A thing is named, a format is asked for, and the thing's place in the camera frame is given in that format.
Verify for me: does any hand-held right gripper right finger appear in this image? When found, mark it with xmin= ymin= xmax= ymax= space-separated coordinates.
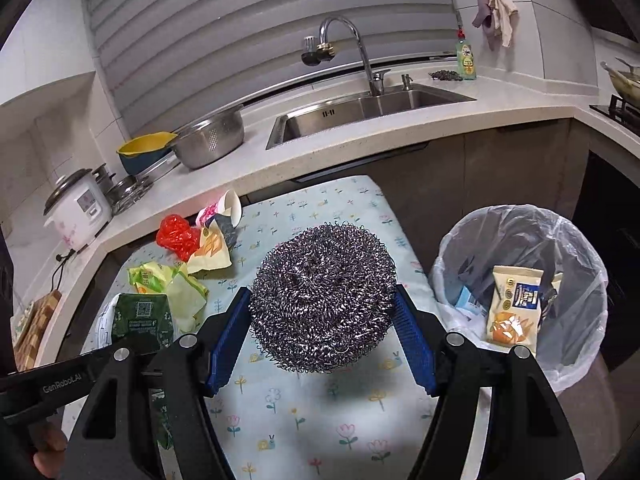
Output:
xmin=392 ymin=284 xmax=586 ymax=480

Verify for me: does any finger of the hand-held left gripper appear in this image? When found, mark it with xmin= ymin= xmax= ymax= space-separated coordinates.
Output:
xmin=112 ymin=335 xmax=173 ymax=359

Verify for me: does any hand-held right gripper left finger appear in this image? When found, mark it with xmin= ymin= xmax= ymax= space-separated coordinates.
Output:
xmin=65 ymin=286 xmax=253 ymax=480

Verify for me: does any dark green packet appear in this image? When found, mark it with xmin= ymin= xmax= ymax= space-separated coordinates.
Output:
xmin=107 ymin=292 xmax=176 ymax=453

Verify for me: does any steel wool scrubber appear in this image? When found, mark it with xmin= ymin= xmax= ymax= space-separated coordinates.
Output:
xmin=248 ymin=223 xmax=399 ymax=375

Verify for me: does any beige snack packet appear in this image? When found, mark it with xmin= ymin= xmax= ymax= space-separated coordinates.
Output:
xmin=486 ymin=266 xmax=545 ymax=356

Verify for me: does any trash bin with clear liner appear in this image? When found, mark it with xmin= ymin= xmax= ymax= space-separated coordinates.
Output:
xmin=427 ymin=204 xmax=610 ymax=396

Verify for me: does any person's left hand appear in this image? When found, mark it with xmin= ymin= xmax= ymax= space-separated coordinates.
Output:
xmin=30 ymin=422 xmax=68 ymax=479

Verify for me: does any white printed wrapper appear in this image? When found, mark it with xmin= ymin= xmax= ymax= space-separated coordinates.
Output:
xmin=92 ymin=305 xmax=118 ymax=351

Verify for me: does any light green wrapper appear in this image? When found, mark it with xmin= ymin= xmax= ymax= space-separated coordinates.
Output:
xmin=165 ymin=265 xmax=210 ymax=333

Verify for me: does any wooden cutting board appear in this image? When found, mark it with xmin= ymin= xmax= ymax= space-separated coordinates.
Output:
xmin=12 ymin=289 xmax=63 ymax=372

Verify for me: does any yellow-green snack packet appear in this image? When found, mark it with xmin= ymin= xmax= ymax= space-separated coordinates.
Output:
xmin=127 ymin=261 xmax=176 ymax=295

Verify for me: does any yellow orange printed wrapper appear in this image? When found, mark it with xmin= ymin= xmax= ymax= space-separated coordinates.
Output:
xmin=187 ymin=222 xmax=233 ymax=278

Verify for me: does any red plastic bag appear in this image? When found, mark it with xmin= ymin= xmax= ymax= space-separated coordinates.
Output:
xmin=156 ymin=214 xmax=202 ymax=262

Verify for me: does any floral tablecloth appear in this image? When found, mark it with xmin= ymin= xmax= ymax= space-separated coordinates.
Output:
xmin=80 ymin=175 xmax=493 ymax=480

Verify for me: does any pink printed paper cup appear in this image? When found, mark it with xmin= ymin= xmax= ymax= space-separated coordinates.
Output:
xmin=195 ymin=190 xmax=243 ymax=228

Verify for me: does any steel steamer rack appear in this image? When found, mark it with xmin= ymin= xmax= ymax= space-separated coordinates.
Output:
xmin=105 ymin=175 xmax=155 ymax=216

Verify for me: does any white rice cooker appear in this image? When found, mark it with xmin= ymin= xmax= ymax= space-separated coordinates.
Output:
xmin=42 ymin=167 xmax=113 ymax=253

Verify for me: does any steel tray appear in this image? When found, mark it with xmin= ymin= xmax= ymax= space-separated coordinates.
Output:
xmin=135 ymin=157 xmax=183 ymax=186

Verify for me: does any yellow and blue colander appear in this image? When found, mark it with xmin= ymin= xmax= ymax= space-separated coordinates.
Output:
xmin=116 ymin=131 xmax=180 ymax=177

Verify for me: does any steel mixing bowl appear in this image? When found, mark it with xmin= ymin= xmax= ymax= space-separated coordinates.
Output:
xmin=167 ymin=104 xmax=246 ymax=170

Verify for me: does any black glass appliance door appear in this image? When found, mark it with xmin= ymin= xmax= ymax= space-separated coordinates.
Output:
xmin=570 ymin=152 xmax=640 ymax=371

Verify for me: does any steel kitchen sink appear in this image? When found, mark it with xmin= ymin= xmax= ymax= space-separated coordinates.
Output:
xmin=265 ymin=82 xmax=478 ymax=151

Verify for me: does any green dish soap bottle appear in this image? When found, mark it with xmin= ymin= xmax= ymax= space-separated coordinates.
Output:
xmin=455 ymin=30 xmax=478 ymax=81

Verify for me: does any chrome faucet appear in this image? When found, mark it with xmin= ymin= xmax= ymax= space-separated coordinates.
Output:
xmin=301 ymin=15 xmax=392 ymax=97

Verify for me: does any black gas stove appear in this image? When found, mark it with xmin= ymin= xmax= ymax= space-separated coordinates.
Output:
xmin=589 ymin=95 xmax=640 ymax=136

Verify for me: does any grey window blind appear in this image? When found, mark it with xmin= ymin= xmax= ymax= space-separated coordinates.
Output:
xmin=80 ymin=0 xmax=461 ymax=136

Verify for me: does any wok with lid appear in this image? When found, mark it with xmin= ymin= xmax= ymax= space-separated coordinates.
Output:
xmin=600 ymin=57 xmax=640 ymax=103

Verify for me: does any cream hanging cloth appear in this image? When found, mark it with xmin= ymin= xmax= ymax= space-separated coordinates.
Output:
xmin=485 ymin=0 xmax=520 ymax=48

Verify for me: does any black power plug cable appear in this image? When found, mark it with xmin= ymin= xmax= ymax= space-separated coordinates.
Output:
xmin=50 ymin=247 xmax=81 ymax=293

